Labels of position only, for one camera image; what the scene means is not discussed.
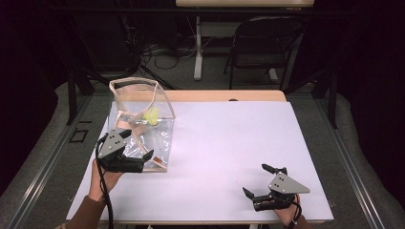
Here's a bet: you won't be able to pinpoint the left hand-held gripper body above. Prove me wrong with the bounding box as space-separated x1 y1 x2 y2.
96 129 145 174

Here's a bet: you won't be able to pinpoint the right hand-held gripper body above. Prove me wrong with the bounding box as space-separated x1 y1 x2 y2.
252 167 311 212

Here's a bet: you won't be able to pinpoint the clear bag with beige trim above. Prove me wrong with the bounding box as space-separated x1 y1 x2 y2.
107 76 177 173

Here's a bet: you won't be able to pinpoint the yellow shuttlecock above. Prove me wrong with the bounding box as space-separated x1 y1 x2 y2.
142 107 160 127

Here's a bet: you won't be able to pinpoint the person's right hand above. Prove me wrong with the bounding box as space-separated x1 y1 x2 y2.
273 194 302 227

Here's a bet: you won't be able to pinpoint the person's left hand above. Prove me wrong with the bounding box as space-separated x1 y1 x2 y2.
88 158 124 202

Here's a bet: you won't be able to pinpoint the black metal stand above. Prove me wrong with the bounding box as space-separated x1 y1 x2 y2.
65 63 96 126
283 68 339 130

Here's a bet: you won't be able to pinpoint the wooden table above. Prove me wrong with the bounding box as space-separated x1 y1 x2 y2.
65 90 334 225

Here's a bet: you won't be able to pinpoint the white-legged desk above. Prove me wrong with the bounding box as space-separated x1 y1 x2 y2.
175 0 315 81

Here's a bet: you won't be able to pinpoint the black folding chair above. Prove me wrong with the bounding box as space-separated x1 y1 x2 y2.
224 15 305 91

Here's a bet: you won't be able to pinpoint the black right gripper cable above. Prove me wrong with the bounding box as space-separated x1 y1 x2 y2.
288 194 303 229

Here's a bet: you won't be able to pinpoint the cables on floor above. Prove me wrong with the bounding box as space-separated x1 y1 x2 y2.
139 39 199 71

